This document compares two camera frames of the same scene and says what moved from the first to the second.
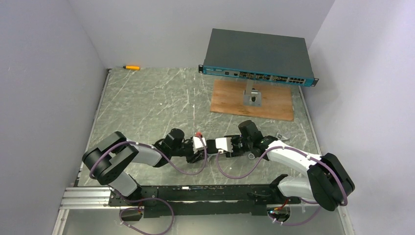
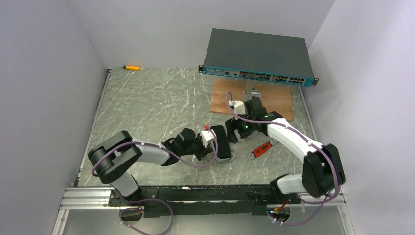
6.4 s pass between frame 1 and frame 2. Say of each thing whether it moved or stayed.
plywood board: stayed
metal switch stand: stayed
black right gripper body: moved
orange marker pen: stayed
